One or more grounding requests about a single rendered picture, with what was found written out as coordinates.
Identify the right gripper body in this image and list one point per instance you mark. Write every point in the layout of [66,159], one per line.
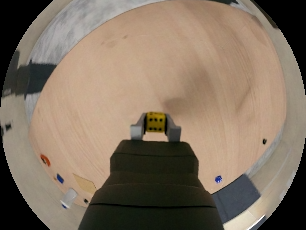
[5,125]

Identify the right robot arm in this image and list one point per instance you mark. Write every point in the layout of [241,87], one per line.
[16,76]

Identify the small blue cube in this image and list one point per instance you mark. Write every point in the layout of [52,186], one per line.
[218,179]

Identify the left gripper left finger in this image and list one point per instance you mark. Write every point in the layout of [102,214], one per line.
[136,129]

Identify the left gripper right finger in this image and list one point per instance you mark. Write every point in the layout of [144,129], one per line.
[172,132]

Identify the tan mat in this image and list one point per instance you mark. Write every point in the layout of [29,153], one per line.
[84,184]

